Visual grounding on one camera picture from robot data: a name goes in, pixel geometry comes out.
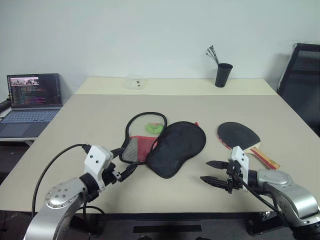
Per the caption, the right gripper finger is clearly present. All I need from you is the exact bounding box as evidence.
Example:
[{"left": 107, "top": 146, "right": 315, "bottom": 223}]
[
  {"left": 205, "top": 160, "right": 230, "bottom": 171},
  {"left": 199, "top": 175, "right": 229, "bottom": 193}
]

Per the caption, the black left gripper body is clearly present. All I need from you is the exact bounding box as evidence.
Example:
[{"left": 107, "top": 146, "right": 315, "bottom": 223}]
[{"left": 101, "top": 149, "right": 123, "bottom": 187}]

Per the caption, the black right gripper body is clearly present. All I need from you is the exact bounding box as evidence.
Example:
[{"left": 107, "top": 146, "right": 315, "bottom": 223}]
[{"left": 224, "top": 161, "right": 248, "bottom": 195}]

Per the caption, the green plush toy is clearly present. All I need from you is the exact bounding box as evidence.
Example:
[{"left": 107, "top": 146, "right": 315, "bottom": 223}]
[{"left": 145, "top": 122, "right": 165, "bottom": 134}]

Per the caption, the black paddle cover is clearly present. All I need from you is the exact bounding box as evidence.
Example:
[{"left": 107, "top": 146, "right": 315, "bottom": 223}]
[{"left": 118, "top": 111, "right": 207, "bottom": 180}]

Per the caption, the black rubber table tennis paddle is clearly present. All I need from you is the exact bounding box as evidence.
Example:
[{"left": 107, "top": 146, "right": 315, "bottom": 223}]
[{"left": 216, "top": 121, "right": 281, "bottom": 170}]

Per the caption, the clear plastic box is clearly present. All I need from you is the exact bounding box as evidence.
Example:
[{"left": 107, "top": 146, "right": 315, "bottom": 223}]
[{"left": 124, "top": 78, "right": 147, "bottom": 90}]

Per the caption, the black plastic cup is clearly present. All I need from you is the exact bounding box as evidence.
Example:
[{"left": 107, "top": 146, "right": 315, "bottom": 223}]
[{"left": 214, "top": 63, "right": 234, "bottom": 88}]

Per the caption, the open grey laptop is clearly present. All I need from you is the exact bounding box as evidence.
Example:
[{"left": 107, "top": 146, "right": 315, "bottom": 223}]
[{"left": 0, "top": 73, "right": 63, "bottom": 139}]

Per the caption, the white side table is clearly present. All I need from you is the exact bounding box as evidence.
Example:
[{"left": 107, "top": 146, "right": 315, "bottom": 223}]
[{"left": 0, "top": 136, "right": 38, "bottom": 148}]

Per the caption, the black mesh office chair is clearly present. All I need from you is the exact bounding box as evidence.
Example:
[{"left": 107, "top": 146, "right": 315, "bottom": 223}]
[{"left": 276, "top": 42, "right": 320, "bottom": 138}]

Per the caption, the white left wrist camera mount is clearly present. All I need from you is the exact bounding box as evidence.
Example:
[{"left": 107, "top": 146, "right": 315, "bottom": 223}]
[{"left": 84, "top": 145, "right": 114, "bottom": 193}]

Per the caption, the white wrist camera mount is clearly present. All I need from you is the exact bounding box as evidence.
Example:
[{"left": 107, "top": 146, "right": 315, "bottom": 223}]
[
  {"left": 84, "top": 145, "right": 114, "bottom": 193},
  {"left": 228, "top": 146, "right": 250, "bottom": 187}
]

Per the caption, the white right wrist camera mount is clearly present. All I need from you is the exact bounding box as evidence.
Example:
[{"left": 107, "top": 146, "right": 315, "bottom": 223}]
[{"left": 228, "top": 146, "right": 250, "bottom": 187}]

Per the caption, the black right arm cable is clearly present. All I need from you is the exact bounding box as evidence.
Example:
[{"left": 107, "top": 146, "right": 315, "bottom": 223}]
[{"left": 232, "top": 173, "right": 296, "bottom": 228}]

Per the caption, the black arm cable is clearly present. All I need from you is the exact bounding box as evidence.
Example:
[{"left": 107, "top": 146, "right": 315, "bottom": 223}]
[
  {"left": 31, "top": 143, "right": 91, "bottom": 218},
  {"left": 232, "top": 173, "right": 296, "bottom": 228}
]

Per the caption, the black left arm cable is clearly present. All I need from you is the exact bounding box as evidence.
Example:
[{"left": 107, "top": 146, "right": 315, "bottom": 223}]
[{"left": 31, "top": 143, "right": 91, "bottom": 218}]

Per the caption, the black table frame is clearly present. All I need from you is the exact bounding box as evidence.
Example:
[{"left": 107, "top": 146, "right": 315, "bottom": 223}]
[{"left": 72, "top": 211, "right": 276, "bottom": 237}]

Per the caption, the black cable tie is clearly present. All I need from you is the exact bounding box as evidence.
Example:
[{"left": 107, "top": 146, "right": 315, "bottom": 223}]
[
  {"left": 206, "top": 53, "right": 220, "bottom": 65},
  {"left": 207, "top": 48, "right": 220, "bottom": 65},
  {"left": 211, "top": 44, "right": 221, "bottom": 65}
]

